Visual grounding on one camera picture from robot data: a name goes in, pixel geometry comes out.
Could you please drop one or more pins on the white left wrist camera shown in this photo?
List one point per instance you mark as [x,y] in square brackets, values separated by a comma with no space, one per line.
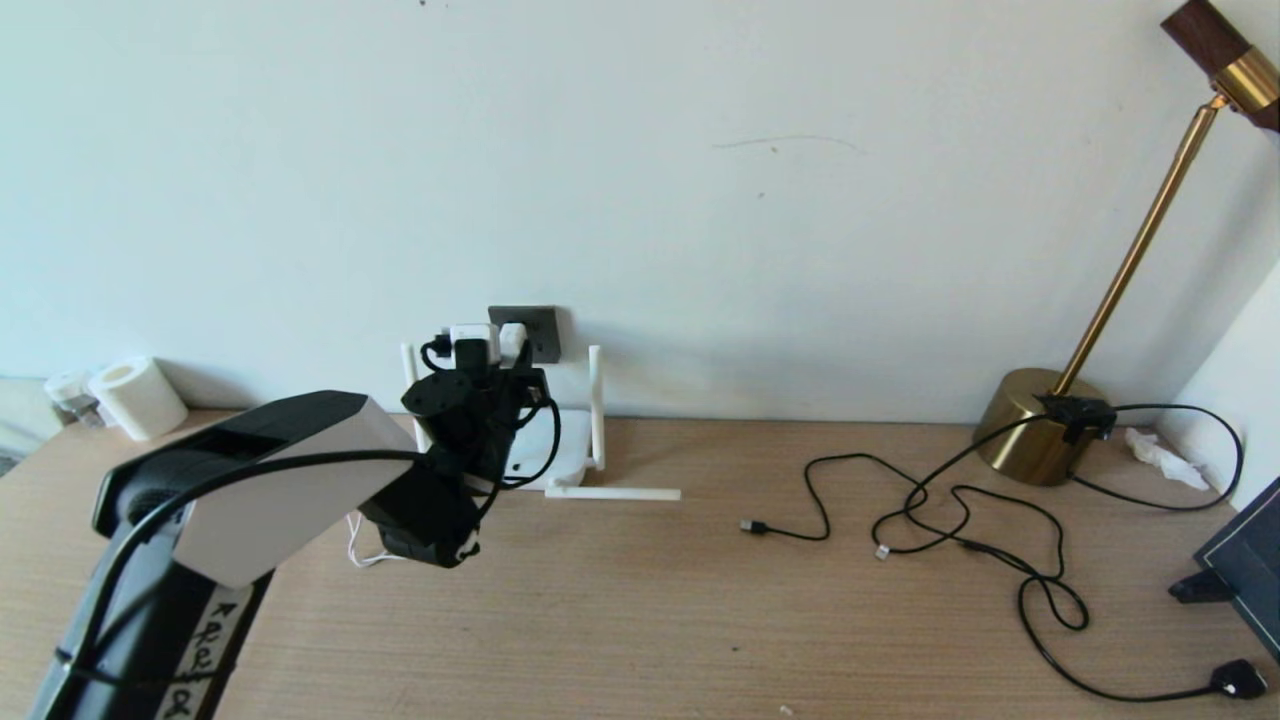
[475,333]

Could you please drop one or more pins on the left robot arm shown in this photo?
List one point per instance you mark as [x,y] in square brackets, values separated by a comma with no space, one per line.
[280,490]

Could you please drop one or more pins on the white router with four antennas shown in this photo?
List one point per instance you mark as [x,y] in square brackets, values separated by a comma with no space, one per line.
[578,445]

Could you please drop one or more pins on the dark teal patterned board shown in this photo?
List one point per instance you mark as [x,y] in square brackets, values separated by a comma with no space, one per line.
[1250,570]

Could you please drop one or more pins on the grey wall socket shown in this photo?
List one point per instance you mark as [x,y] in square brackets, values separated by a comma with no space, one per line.
[548,335]

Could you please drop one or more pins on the small clear jar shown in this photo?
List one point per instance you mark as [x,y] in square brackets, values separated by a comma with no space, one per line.
[68,392]

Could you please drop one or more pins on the brass desk lamp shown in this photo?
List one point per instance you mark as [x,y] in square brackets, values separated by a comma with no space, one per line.
[1025,425]

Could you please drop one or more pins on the white power adapter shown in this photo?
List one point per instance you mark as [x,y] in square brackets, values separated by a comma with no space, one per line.
[514,337]

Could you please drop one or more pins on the black clip stand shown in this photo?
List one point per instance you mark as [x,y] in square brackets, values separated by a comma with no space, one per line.
[1198,586]

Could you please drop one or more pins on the white toilet paper roll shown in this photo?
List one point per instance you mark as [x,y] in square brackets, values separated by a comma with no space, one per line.
[140,400]

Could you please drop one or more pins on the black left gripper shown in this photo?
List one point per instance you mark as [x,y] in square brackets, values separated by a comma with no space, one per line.
[510,412]

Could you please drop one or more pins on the crumpled white tissue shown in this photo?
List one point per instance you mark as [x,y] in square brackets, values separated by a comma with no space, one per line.
[1162,460]

